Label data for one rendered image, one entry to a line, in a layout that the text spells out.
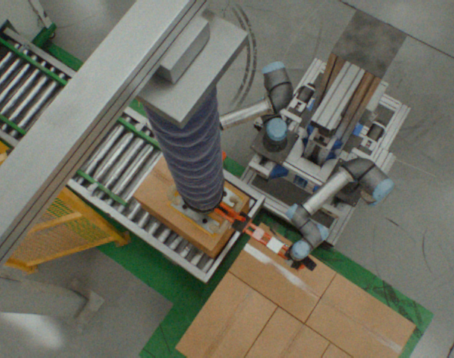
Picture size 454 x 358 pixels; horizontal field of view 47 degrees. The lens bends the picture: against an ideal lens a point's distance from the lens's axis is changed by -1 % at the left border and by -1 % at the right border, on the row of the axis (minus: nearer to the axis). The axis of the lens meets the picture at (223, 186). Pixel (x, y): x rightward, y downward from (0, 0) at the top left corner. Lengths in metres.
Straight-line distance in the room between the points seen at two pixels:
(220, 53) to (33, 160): 0.54
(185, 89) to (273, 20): 3.54
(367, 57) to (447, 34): 2.72
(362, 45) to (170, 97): 1.27
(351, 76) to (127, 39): 1.32
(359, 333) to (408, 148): 1.65
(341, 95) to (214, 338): 1.89
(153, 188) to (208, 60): 1.98
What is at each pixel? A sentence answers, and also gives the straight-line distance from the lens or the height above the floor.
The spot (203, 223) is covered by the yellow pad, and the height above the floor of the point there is 1.17.
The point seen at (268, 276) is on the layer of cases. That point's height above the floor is 0.54.
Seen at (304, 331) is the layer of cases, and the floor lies 0.54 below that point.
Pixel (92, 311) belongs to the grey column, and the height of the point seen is 0.01.
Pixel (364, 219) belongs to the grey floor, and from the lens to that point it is 4.28.
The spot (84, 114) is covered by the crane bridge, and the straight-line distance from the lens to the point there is 1.16.
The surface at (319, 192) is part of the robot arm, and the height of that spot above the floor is 1.62.
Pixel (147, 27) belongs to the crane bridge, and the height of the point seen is 3.05.
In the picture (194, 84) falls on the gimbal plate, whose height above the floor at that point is 2.88.
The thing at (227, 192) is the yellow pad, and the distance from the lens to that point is 2.99.
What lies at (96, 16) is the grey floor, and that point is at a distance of 5.02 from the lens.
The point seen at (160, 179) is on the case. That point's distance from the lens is 3.29.
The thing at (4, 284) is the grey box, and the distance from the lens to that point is 2.67.
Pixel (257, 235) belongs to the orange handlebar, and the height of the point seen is 1.29.
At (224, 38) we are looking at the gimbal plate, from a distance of 1.40.
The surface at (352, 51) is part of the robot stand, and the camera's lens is 2.40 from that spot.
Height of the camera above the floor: 4.08
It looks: 75 degrees down
